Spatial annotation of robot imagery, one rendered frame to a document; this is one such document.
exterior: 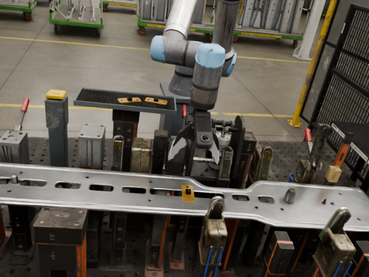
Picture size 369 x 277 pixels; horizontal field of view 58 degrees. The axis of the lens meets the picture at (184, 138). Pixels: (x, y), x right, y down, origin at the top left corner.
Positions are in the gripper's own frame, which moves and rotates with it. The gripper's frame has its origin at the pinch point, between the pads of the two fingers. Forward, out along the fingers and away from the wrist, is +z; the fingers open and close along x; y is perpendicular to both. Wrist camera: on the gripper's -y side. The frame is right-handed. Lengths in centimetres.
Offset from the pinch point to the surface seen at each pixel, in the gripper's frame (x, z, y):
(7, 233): 61, 41, 8
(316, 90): -173, 55, 264
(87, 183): 32.0, 11.3, 1.8
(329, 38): -172, -2, 272
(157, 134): 10.8, 1.4, 19.7
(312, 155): -44.9, 1.1, 13.8
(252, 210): -20.2, 11.5, -5.8
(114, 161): 24.8, 9.0, 12.2
